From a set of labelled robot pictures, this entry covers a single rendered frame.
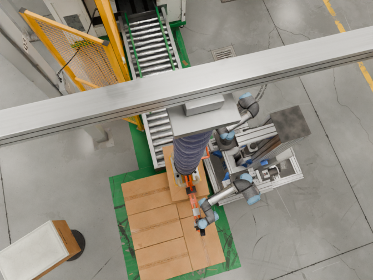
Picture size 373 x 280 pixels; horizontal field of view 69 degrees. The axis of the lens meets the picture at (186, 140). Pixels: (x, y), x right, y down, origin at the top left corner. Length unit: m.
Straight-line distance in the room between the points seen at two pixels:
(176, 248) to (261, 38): 3.63
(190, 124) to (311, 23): 4.65
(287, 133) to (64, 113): 1.61
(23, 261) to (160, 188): 1.58
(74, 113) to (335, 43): 1.03
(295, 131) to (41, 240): 2.60
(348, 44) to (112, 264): 3.64
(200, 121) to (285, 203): 3.22
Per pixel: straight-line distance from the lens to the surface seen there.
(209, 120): 1.16
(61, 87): 2.65
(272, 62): 1.13
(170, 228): 3.42
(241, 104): 2.71
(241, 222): 4.05
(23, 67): 2.42
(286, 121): 2.21
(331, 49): 1.25
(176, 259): 3.45
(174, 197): 2.89
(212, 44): 4.88
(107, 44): 2.33
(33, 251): 3.29
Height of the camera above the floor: 3.96
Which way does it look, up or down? 74 degrees down
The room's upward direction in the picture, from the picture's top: 6 degrees clockwise
